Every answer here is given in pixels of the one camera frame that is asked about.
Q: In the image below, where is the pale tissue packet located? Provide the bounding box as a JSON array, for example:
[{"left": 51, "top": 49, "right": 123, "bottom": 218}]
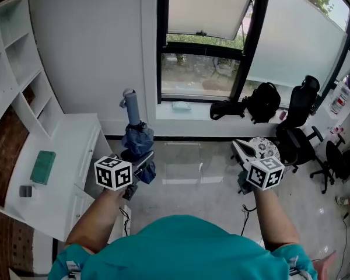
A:
[{"left": 171, "top": 101, "right": 193, "bottom": 111}]

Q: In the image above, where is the pink cloth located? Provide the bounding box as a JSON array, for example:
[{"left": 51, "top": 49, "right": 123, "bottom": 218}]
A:
[{"left": 311, "top": 249, "right": 338, "bottom": 280}]

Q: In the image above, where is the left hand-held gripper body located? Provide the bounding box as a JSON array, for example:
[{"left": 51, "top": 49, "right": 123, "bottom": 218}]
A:
[{"left": 93, "top": 155, "right": 139, "bottom": 201}]

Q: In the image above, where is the tall black office chair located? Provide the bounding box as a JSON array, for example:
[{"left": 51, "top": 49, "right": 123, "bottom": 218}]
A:
[{"left": 275, "top": 75, "right": 324, "bottom": 173}]

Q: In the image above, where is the long black floor cable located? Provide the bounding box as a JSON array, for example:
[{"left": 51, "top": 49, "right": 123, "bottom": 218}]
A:
[{"left": 341, "top": 211, "right": 350, "bottom": 274}]

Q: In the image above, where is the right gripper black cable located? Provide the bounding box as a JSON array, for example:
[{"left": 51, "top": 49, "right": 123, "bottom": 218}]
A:
[{"left": 240, "top": 204, "right": 257, "bottom": 236}]

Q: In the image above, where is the white desk with drawers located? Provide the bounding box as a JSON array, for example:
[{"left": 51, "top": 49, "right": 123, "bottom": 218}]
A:
[{"left": 0, "top": 112, "right": 111, "bottom": 243}]

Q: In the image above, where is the patterned seat chair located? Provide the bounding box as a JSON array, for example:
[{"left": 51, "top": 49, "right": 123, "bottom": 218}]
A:
[{"left": 230, "top": 136, "right": 282, "bottom": 163}]

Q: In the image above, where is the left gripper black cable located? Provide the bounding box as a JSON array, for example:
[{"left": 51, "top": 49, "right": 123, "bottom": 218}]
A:
[{"left": 118, "top": 205, "right": 132, "bottom": 236}]

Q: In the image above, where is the grey harness strap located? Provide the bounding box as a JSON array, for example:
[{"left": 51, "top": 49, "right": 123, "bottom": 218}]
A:
[
  {"left": 65, "top": 260, "right": 84, "bottom": 280},
  {"left": 288, "top": 255, "right": 304, "bottom": 277}
]

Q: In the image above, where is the flat black bag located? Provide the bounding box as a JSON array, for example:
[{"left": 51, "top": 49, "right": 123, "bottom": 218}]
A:
[{"left": 209, "top": 100, "right": 247, "bottom": 121}]

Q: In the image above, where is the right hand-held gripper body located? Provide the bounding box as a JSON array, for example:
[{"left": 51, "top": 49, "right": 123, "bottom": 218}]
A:
[{"left": 237, "top": 157, "right": 285, "bottom": 195}]

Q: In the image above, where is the black backpack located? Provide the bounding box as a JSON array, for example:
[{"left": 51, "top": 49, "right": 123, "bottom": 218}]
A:
[{"left": 246, "top": 82, "right": 281, "bottom": 124}]

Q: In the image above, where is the person's left forearm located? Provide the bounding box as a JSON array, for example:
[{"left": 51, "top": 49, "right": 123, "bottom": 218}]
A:
[{"left": 64, "top": 188, "right": 126, "bottom": 255}]

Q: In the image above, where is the person's right forearm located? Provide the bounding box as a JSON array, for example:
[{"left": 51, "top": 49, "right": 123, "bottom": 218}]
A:
[{"left": 253, "top": 187, "right": 300, "bottom": 250}]

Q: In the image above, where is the person's teal shirt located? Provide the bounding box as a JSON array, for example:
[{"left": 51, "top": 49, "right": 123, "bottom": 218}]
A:
[{"left": 48, "top": 214, "right": 319, "bottom": 280}]

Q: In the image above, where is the small black office chair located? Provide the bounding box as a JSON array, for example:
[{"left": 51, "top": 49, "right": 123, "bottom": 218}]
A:
[{"left": 310, "top": 132, "right": 350, "bottom": 194}]

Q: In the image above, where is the green book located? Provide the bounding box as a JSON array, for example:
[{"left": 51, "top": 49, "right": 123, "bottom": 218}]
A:
[{"left": 30, "top": 150, "right": 57, "bottom": 186}]

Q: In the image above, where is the white shelf hutch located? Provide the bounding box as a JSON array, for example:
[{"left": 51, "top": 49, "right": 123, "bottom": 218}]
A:
[{"left": 0, "top": 0, "right": 65, "bottom": 141}]

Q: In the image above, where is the black framed window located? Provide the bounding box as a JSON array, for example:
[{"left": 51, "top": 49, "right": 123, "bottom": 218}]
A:
[{"left": 156, "top": 0, "right": 350, "bottom": 104}]

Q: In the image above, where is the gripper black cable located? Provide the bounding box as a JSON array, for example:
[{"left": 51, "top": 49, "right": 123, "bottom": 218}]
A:
[
  {"left": 118, "top": 205, "right": 132, "bottom": 236},
  {"left": 240, "top": 204, "right": 257, "bottom": 236}
]

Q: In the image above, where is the blue folding umbrella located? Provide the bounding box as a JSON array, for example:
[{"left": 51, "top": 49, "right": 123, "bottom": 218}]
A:
[{"left": 119, "top": 88, "right": 157, "bottom": 185}]

